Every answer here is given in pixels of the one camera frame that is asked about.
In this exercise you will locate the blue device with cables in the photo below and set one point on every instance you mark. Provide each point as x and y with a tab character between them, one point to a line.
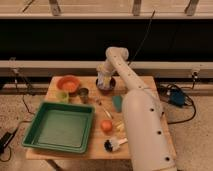
177	98

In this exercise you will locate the dark metal cup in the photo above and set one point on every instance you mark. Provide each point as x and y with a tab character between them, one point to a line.
83	94

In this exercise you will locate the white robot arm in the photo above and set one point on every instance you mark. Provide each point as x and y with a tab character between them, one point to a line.
142	112

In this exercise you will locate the yellow corn cob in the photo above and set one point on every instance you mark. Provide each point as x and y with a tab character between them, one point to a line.
120	126

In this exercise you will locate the green plastic tray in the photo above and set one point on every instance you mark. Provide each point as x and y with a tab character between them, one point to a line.
60	127

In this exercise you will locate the black power adapter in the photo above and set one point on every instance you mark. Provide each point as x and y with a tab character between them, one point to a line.
5	140

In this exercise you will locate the green plastic cup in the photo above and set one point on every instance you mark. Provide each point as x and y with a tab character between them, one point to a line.
62	96

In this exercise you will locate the teal sponge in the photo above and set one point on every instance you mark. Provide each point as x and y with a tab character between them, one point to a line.
117	102

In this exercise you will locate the dark brown bowl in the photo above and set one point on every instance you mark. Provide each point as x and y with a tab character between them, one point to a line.
109	88

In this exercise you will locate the white blue towel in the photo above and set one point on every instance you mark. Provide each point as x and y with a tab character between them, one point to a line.
100	79

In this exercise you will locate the yellow gripper fingers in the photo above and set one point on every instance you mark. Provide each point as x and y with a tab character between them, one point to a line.
106	80

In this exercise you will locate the white dish brush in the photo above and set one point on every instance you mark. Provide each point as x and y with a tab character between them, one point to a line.
113	144

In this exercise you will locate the orange fruit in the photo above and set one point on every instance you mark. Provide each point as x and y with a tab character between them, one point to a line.
106	126

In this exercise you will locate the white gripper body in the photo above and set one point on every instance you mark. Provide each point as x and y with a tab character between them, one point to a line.
106	68

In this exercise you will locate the wooden table board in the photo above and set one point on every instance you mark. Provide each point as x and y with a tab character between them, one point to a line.
95	149

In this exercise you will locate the orange bowl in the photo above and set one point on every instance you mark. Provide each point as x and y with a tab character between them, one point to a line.
68	83

